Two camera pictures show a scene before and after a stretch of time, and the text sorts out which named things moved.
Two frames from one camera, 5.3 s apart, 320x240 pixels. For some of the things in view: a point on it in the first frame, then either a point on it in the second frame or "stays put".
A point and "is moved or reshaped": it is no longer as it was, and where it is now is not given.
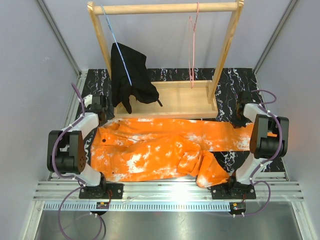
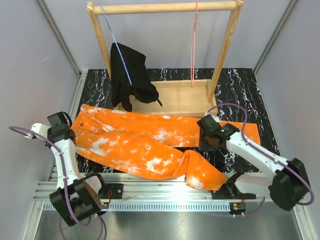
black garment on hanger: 143,88 stays put
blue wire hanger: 111,29 stays put
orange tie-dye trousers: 124,149 is moved or reshaped
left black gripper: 109,115 -> 49,131
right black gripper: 238,124 -> 203,146
